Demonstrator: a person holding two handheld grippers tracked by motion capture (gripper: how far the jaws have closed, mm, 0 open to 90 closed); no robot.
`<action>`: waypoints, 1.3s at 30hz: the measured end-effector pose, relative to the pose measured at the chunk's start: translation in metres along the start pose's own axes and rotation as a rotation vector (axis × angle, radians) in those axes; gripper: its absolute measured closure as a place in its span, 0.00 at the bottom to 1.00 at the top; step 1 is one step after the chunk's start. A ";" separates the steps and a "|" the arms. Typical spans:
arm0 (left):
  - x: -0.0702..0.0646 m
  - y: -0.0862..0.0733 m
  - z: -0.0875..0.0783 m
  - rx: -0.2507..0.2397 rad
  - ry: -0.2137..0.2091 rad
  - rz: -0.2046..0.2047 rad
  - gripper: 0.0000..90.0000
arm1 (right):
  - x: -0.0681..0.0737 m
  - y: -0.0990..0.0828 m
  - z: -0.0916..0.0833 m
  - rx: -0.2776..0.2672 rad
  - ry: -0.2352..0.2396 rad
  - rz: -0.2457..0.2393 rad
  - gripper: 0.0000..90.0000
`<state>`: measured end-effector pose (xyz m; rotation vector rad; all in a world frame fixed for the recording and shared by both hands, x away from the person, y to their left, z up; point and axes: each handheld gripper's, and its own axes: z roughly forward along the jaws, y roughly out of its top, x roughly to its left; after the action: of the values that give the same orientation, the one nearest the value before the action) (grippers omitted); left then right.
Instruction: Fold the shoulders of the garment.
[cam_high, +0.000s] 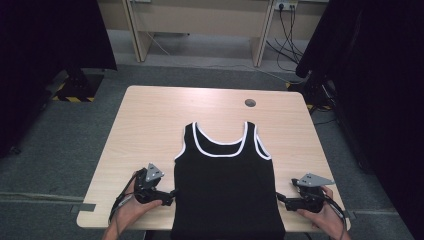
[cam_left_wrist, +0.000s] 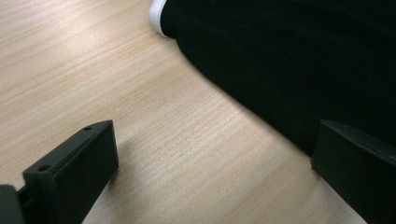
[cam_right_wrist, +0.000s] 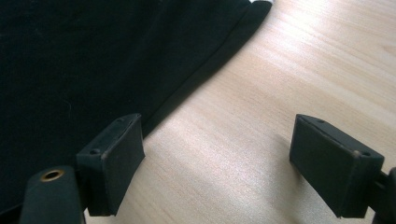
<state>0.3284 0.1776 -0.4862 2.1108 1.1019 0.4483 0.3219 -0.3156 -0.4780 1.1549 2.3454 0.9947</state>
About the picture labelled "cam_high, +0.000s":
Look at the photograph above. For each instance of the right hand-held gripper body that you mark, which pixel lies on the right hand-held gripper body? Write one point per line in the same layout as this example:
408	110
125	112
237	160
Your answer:
310	196

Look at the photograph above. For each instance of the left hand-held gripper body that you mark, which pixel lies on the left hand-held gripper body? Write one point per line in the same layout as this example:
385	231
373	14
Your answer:
150	186

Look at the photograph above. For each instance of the black tank top white trim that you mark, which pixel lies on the black tank top white trim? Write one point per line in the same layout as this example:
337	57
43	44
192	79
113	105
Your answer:
223	190

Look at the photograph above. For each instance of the person's right hand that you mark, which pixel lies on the person's right hand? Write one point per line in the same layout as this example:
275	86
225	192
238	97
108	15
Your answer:
325	220

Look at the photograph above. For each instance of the person's left hand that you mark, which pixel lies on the person's left hand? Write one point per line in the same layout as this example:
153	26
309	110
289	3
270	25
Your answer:
133	210

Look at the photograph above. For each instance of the grey floor tape strip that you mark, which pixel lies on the grey floor tape strip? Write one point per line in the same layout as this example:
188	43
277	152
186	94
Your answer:
82	208

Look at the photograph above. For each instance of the black stand base striped tape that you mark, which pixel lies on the black stand base striped tape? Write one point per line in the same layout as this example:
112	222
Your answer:
315	95
78	88

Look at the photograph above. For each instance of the black curtain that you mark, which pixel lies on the black curtain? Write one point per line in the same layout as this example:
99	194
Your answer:
43	50
383	83

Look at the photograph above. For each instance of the beige wooden desk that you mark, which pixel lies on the beige wooden desk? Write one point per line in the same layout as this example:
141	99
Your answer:
200	20

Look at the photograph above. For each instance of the white wall socket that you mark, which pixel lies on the white wall socket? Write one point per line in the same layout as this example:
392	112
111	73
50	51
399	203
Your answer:
285	4

